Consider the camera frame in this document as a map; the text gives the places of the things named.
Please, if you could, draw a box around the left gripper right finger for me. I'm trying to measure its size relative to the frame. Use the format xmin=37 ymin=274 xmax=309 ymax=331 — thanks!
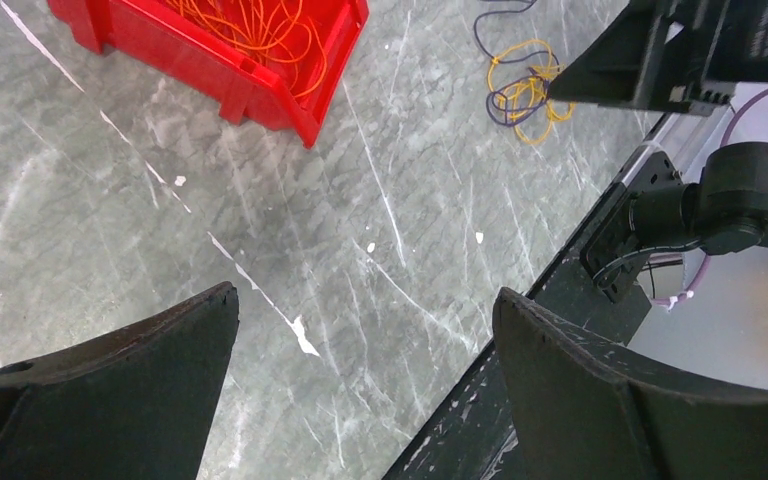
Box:
xmin=493 ymin=288 xmax=768 ymax=479

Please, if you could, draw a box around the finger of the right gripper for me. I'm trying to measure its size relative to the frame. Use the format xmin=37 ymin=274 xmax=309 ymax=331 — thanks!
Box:
xmin=549 ymin=13 xmax=643 ymax=106

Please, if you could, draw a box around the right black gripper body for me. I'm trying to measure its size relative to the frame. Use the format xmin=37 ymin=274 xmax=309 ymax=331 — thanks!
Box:
xmin=624 ymin=1 xmax=768 ymax=115

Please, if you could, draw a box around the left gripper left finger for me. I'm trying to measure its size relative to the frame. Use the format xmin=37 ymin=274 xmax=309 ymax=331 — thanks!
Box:
xmin=0 ymin=282 xmax=239 ymax=479

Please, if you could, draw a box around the coloured wire bundle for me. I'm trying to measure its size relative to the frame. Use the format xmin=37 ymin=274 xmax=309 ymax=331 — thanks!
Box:
xmin=472 ymin=0 xmax=577 ymax=147

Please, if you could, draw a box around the orange wire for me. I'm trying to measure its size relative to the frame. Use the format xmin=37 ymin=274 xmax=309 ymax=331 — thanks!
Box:
xmin=165 ymin=0 xmax=330 ymax=102

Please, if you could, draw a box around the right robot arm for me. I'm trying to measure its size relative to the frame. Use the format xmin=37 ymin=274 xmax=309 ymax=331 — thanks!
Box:
xmin=548 ymin=1 xmax=768 ymax=255

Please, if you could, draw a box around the right red plastic bin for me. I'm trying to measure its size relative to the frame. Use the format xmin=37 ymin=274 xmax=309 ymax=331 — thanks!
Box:
xmin=48 ymin=1 xmax=369 ymax=148

